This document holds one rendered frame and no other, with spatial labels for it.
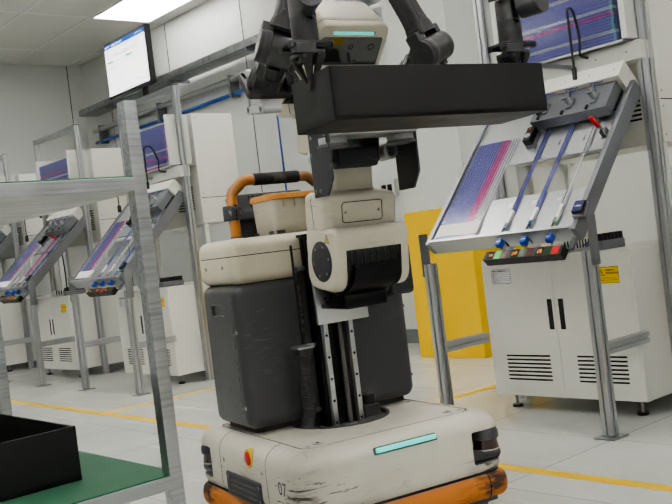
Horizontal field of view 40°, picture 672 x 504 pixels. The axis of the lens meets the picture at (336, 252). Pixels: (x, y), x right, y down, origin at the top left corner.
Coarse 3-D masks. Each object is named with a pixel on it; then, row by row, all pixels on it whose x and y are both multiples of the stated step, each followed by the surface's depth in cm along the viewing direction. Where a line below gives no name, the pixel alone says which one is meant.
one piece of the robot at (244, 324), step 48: (240, 240) 248; (288, 240) 254; (240, 288) 247; (288, 288) 253; (240, 336) 246; (288, 336) 252; (336, 336) 256; (384, 336) 267; (240, 384) 248; (288, 384) 251; (336, 384) 254; (384, 384) 266
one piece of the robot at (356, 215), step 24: (288, 72) 229; (360, 144) 236; (360, 168) 239; (336, 192) 235; (360, 192) 237; (384, 192) 239; (312, 216) 236; (336, 216) 232; (360, 216) 236; (384, 216) 239; (312, 240) 238; (336, 240) 228; (360, 240) 231; (384, 240) 234; (312, 264) 238; (336, 264) 228; (408, 264) 239; (336, 288) 230
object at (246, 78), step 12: (240, 72) 227; (252, 72) 224; (264, 72) 222; (276, 72) 221; (240, 84) 226; (252, 84) 225; (264, 84) 223; (276, 84) 224; (252, 96) 223; (264, 96) 225; (276, 96) 227; (288, 96) 228
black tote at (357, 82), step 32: (416, 64) 197; (448, 64) 201; (480, 64) 205; (512, 64) 210; (320, 96) 191; (352, 96) 188; (384, 96) 192; (416, 96) 196; (448, 96) 200; (480, 96) 205; (512, 96) 209; (544, 96) 214; (320, 128) 195; (352, 128) 202; (384, 128) 208; (416, 128) 216
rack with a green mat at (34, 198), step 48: (0, 192) 165; (48, 192) 171; (96, 192) 177; (144, 192) 184; (144, 240) 183; (144, 288) 183; (0, 336) 250; (0, 384) 249; (96, 480) 186; (144, 480) 181
